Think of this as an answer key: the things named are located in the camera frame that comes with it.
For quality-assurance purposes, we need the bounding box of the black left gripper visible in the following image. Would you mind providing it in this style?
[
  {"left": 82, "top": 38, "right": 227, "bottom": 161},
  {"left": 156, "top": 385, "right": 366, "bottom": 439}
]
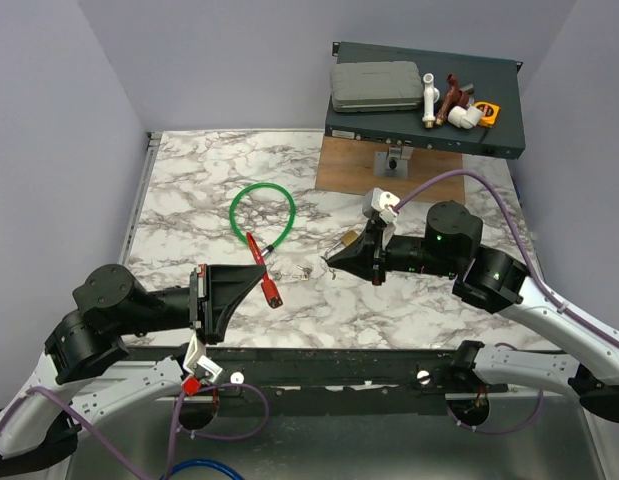
[{"left": 118, "top": 263, "right": 269, "bottom": 345}]

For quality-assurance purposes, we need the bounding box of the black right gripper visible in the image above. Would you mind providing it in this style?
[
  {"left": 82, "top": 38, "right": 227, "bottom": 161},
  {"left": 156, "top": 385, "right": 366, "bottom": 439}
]
[{"left": 327, "top": 219, "right": 459, "bottom": 287}]

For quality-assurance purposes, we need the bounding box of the brass padlock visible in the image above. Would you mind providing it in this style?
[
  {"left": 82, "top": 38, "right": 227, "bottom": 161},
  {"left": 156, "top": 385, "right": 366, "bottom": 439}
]
[{"left": 324, "top": 230, "right": 359, "bottom": 259}]

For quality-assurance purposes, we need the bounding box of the red plastic seal tag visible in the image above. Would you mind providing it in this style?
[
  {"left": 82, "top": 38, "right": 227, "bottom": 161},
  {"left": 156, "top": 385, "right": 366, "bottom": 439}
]
[{"left": 245, "top": 232, "right": 283, "bottom": 309}]

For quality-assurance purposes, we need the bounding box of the green cable lock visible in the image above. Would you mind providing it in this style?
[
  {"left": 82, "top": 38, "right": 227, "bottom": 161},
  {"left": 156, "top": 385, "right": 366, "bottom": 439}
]
[{"left": 228, "top": 182, "right": 297, "bottom": 261}]

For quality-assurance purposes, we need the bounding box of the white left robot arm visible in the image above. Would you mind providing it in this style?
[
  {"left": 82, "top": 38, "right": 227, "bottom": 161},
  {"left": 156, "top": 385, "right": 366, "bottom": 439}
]
[{"left": 0, "top": 264, "right": 266, "bottom": 478}]

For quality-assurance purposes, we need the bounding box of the white elbow pipe fitting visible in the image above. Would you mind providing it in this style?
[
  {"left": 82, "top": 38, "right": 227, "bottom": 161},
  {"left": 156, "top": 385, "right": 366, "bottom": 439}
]
[{"left": 447, "top": 105, "right": 483, "bottom": 130}]

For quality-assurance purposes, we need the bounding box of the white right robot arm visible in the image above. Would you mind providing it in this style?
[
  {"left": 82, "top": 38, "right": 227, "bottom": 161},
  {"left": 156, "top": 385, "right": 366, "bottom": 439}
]
[{"left": 326, "top": 201, "right": 619, "bottom": 424}]

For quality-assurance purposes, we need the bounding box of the small key pair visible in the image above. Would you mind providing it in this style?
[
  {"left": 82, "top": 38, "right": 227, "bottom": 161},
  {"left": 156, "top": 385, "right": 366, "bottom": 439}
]
[{"left": 292, "top": 265, "right": 313, "bottom": 281}]

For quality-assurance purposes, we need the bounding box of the wooden board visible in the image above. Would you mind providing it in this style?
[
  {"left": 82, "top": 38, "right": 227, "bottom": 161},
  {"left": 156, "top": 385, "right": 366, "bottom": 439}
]
[{"left": 315, "top": 136, "right": 463, "bottom": 198}]

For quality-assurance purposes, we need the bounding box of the grey plastic case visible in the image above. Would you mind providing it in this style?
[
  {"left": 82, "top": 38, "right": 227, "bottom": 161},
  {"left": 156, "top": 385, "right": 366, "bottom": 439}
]
[{"left": 330, "top": 61, "right": 424, "bottom": 113}]

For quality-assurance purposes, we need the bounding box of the white pipe fitting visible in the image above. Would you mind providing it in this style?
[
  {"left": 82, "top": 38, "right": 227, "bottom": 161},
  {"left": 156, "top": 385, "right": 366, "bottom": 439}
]
[{"left": 422, "top": 73, "right": 440, "bottom": 129}]

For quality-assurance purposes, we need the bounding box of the brown pipe fitting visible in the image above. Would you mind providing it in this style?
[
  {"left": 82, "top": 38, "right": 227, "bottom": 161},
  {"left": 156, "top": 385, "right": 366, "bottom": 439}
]
[{"left": 434, "top": 73, "right": 464, "bottom": 126}]

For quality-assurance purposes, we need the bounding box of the yellow tape measure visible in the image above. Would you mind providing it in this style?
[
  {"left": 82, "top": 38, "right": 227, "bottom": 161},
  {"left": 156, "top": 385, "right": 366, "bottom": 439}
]
[{"left": 474, "top": 101, "right": 501, "bottom": 128}]

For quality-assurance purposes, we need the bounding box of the dark grey pipe fitting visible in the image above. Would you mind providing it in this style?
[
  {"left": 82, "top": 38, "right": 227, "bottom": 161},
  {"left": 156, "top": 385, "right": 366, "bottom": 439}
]
[{"left": 457, "top": 83, "right": 475, "bottom": 108}]

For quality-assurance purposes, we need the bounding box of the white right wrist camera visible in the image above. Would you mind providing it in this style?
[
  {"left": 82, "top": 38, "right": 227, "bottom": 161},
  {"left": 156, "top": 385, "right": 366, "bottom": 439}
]
[{"left": 362, "top": 187, "right": 400, "bottom": 249}]

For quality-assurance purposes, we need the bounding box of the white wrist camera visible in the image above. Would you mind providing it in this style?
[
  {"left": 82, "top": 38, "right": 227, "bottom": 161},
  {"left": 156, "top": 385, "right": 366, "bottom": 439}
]
[
  {"left": 362, "top": 187, "right": 400, "bottom": 249},
  {"left": 183, "top": 334, "right": 224, "bottom": 390}
]

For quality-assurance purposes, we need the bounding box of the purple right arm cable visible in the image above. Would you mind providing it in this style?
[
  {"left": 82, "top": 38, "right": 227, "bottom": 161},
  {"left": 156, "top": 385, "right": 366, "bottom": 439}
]
[{"left": 393, "top": 168, "right": 619, "bottom": 436}]

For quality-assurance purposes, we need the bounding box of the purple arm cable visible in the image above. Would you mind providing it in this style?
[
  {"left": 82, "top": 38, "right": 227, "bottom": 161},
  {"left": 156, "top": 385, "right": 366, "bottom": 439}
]
[
  {"left": 393, "top": 168, "right": 619, "bottom": 436},
  {"left": 0, "top": 382, "right": 271, "bottom": 480}
]

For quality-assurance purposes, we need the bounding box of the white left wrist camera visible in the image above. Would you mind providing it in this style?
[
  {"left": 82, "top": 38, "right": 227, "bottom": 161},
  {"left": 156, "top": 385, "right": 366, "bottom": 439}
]
[{"left": 183, "top": 334, "right": 224, "bottom": 390}]

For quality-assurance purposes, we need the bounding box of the grey metal bracket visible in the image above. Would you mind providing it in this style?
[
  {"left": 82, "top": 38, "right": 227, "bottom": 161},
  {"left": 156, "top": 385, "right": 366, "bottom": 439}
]
[{"left": 373, "top": 146, "right": 413, "bottom": 179}]

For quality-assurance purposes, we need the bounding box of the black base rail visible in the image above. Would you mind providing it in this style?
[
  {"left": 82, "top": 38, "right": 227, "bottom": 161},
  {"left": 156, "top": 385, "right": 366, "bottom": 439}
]
[{"left": 128, "top": 344, "right": 510, "bottom": 419}]

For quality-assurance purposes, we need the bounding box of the aluminium side rail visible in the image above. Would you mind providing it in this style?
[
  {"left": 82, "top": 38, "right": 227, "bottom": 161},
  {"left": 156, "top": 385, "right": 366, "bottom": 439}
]
[{"left": 118, "top": 131, "right": 163, "bottom": 264}]

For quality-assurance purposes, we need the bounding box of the blue cable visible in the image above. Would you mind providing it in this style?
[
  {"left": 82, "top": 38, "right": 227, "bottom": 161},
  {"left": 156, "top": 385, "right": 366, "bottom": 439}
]
[{"left": 159, "top": 458, "right": 246, "bottom": 480}]

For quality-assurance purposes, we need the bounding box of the dark teal network switch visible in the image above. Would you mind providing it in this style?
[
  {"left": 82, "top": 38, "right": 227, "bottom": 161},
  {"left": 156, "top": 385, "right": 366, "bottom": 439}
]
[{"left": 325, "top": 42, "right": 526, "bottom": 160}]

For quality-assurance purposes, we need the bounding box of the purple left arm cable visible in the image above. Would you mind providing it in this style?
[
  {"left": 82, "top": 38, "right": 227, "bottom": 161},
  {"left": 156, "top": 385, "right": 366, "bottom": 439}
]
[{"left": 0, "top": 382, "right": 271, "bottom": 480}]

